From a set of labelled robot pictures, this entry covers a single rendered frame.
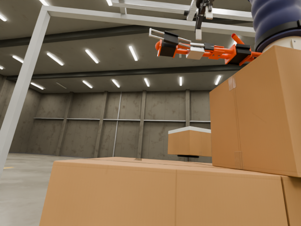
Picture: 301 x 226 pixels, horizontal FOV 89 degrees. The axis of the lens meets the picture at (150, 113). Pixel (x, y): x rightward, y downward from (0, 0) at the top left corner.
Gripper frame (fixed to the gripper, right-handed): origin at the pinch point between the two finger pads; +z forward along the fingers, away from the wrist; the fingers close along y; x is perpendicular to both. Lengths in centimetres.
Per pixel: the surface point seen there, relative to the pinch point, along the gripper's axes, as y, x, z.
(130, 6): 149, 67, -187
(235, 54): -3.5, -13.5, 16.5
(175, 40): -6.0, 15.3, 14.3
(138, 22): 184, 53, -188
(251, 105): -11.1, -12.3, 44.0
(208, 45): -3.9, -0.7, 13.8
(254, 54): -2.1, -23.8, 14.2
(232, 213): -20, 3, 77
